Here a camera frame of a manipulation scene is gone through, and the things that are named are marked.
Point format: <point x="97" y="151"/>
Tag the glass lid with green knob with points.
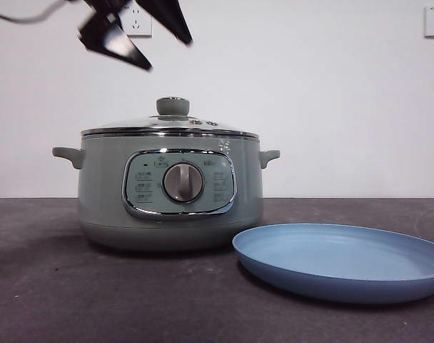
<point x="172" y="106"/>

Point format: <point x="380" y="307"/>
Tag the blue round plate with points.
<point x="327" y="257"/>

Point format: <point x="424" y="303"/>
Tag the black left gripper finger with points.
<point x="174" y="21"/>
<point x="111" y="39"/>

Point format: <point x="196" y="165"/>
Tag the pale green electric steamer pot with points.
<point x="103" y="186"/>

